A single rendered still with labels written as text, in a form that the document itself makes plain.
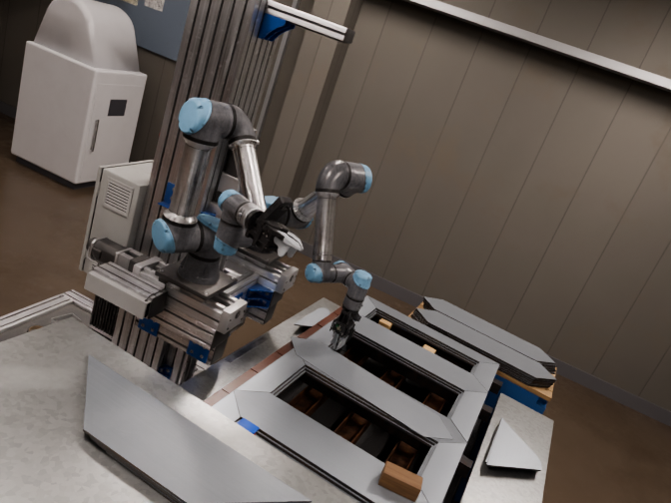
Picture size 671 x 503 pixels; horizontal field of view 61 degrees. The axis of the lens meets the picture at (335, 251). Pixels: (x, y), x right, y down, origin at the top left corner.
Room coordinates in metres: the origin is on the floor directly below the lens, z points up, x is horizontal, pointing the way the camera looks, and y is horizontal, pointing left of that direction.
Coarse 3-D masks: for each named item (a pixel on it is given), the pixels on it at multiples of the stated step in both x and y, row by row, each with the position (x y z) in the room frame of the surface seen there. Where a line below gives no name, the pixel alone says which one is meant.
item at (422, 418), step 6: (420, 408) 1.88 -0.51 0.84; (426, 408) 1.90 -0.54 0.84; (414, 414) 1.83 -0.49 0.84; (420, 414) 1.85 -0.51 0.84; (426, 414) 1.86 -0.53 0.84; (432, 414) 1.87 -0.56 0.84; (408, 420) 1.78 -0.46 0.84; (414, 420) 1.79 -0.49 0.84; (420, 420) 1.81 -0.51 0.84; (426, 420) 1.82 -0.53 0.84; (432, 420) 1.84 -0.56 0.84; (408, 426) 1.74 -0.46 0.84; (414, 426) 1.76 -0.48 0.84; (420, 426) 1.77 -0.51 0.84; (426, 426) 1.78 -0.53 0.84; (420, 432) 1.73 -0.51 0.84
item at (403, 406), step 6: (402, 396) 1.92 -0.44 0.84; (396, 402) 1.87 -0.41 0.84; (402, 402) 1.88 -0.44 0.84; (408, 402) 1.90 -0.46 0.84; (414, 402) 1.91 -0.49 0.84; (390, 408) 1.81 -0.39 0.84; (396, 408) 1.83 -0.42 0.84; (402, 408) 1.84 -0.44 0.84; (408, 408) 1.86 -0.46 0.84; (414, 408) 1.87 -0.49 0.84; (390, 414) 1.78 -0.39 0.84; (396, 414) 1.79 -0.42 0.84; (402, 414) 1.80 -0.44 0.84; (408, 414) 1.82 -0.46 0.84; (402, 420) 1.77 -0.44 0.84
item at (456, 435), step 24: (384, 312) 2.62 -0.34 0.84; (360, 336) 2.30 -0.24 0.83; (408, 360) 2.22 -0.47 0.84; (288, 384) 1.76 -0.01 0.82; (336, 384) 1.85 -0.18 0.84; (264, 432) 1.45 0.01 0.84; (408, 432) 1.74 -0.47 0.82; (456, 432) 1.82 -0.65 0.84; (288, 456) 1.40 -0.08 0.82; (336, 480) 1.36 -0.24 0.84
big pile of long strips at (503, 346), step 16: (432, 304) 2.93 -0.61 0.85; (448, 304) 3.02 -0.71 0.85; (416, 320) 2.75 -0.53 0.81; (432, 320) 2.72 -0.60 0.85; (448, 320) 2.79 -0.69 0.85; (464, 320) 2.87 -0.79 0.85; (480, 320) 2.95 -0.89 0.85; (448, 336) 2.65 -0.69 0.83; (464, 336) 2.66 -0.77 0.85; (480, 336) 2.74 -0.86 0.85; (496, 336) 2.81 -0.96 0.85; (512, 336) 2.89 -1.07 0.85; (480, 352) 2.59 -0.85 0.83; (496, 352) 2.61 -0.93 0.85; (512, 352) 2.68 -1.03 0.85; (528, 352) 2.76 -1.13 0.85; (544, 352) 2.84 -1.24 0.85; (512, 368) 2.53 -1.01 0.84; (528, 368) 2.57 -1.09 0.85; (544, 368) 2.63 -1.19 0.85; (528, 384) 2.51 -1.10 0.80; (544, 384) 2.54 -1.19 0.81
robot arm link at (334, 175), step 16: (336, 160) 2.21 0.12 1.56; (320, 176) 2.15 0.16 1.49; (336, 176) 2.14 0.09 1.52; (320, 192) 2.12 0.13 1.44; (336, 192) 2.13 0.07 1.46; (320, 208) 2.11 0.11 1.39; (320, 224) 2.09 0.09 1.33; (320, 240) 2.07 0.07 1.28; (320, 256) 2.05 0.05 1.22; (320, 272) 2.02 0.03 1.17; (336, 272) 2.08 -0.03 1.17
